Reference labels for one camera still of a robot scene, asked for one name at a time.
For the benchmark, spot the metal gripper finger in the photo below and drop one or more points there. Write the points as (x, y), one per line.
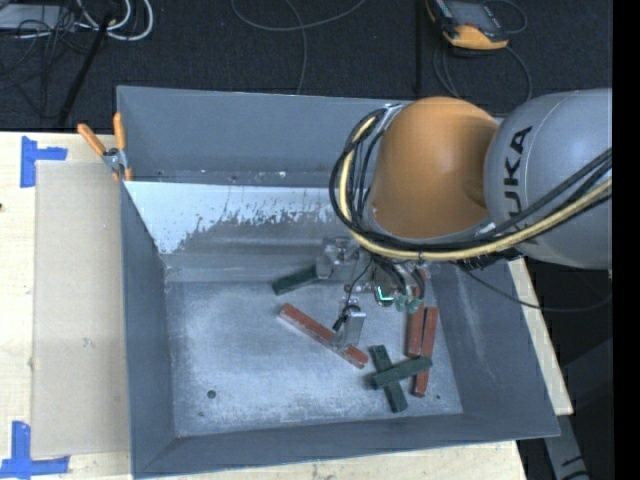
(353, 325)
(338, 258)

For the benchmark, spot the red-brown flat block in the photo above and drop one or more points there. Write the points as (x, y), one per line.
(305, 320)
(414, 333)
(429, 328)

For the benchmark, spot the dark green flat block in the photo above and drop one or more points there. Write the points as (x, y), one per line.
(295, 280)
(395, 395)
(405, 370)

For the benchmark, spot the grey metal bin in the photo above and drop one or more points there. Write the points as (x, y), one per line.
(280, 368)

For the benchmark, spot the pale flat board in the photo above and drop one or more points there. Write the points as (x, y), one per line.
(75, 293)

